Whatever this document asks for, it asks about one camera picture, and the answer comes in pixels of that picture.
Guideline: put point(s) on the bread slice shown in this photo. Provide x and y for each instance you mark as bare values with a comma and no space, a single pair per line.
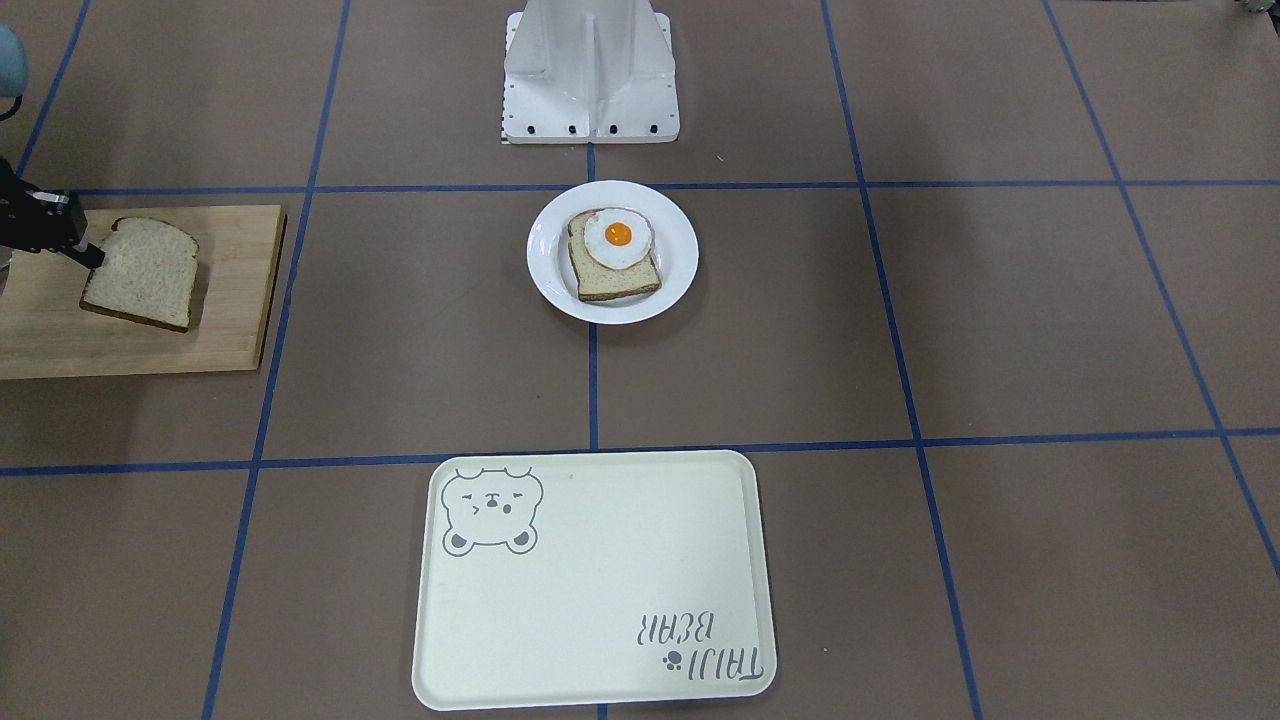
597,282
148,275

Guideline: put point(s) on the white round plate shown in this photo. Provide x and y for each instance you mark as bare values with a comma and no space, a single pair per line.
676,251

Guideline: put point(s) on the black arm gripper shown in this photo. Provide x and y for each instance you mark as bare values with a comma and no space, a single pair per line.
30,222

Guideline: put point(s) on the cream bear serving tray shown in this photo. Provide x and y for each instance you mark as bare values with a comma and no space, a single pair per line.
593,579

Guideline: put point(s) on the fried egg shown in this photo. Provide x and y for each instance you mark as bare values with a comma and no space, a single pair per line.
617,238

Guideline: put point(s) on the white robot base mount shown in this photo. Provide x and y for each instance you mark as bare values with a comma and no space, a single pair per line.
589,72

